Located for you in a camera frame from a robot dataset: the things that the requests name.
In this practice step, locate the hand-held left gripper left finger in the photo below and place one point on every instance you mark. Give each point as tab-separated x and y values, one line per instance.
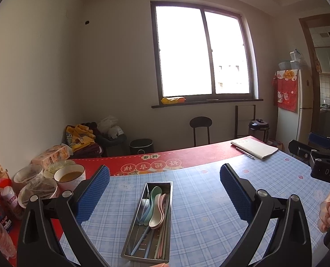
94	192

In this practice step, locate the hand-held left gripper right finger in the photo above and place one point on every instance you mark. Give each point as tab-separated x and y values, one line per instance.
235	192

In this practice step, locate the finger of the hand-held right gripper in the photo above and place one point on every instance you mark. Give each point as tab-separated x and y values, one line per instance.
321	141
301	150

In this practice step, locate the blue spoon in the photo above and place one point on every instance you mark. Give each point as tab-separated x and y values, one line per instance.
145	214

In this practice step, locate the green spoon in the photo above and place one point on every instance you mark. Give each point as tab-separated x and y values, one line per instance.
155	193

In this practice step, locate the blue chopstick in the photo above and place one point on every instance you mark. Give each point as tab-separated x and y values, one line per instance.
140	242
148	244

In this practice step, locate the beige spoon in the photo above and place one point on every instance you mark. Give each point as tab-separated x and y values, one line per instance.
155	222

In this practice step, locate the pink spoon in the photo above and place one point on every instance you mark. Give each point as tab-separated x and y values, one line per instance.
163	203

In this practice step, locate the stainless steel utensil tray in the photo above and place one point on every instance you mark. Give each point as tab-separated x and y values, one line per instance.
165	189

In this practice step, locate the green chopstick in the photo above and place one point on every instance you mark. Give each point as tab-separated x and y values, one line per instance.
166	228
157	244

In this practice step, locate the pink chopstick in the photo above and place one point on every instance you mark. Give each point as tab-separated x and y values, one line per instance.
160	242

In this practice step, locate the person's right hand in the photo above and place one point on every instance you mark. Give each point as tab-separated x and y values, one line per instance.
327	214

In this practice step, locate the white dimpled bowl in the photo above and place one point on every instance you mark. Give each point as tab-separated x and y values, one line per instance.
70	180

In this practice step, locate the silver pen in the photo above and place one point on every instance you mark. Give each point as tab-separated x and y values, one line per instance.
245	153

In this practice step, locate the maroon clothes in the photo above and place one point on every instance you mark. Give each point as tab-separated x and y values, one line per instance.
88	151

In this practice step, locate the white refrigerator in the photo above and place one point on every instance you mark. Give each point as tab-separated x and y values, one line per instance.
303	103

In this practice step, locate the blue plaid table mat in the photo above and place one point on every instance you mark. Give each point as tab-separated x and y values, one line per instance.
198	214

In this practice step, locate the plastic-wrapped bowl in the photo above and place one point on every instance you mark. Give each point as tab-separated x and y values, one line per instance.
38	192
27	175
59	165

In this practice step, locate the rice cooker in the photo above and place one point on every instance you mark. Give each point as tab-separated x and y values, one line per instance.
258	129

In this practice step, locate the dark grey bin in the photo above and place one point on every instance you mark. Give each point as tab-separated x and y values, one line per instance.
115	146

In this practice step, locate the tissue pack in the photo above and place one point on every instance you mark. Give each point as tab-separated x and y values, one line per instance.
51	157

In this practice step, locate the red hanging cloth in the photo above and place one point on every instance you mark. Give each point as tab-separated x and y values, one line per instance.
285	94

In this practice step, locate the yellow snack bag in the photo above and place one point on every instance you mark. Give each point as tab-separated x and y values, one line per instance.
78	136

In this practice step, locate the red printed tablecloth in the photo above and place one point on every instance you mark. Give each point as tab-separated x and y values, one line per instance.
181	155

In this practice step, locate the black air fryer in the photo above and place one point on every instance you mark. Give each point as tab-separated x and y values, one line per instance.
141	146

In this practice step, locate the clear plastic bag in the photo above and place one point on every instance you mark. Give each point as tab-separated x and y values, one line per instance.
109	126

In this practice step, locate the dark folding rack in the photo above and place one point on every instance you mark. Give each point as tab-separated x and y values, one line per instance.
236	122

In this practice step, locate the black round chair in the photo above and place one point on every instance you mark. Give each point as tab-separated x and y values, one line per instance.
200	122

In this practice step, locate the white labelled bottle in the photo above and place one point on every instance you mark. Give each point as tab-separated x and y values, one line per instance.
12	203

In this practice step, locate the clear storage containers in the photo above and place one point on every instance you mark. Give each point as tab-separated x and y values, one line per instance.
294	59

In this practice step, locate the red snack packet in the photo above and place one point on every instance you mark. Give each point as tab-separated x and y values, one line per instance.
2	185

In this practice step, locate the dark window sill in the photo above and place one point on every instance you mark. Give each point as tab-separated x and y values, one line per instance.
209	103

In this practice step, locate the clear glass cup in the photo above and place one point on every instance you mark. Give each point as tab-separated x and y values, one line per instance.
1	239

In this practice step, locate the yellow cloth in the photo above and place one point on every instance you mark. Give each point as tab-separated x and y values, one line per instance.
173	100

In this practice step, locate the dark framed window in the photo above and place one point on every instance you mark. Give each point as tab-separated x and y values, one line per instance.
178	50

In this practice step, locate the wooden door frame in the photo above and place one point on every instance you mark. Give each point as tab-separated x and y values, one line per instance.
306	61

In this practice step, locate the white wall cabinet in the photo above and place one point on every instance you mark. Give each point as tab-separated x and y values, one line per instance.
328	59

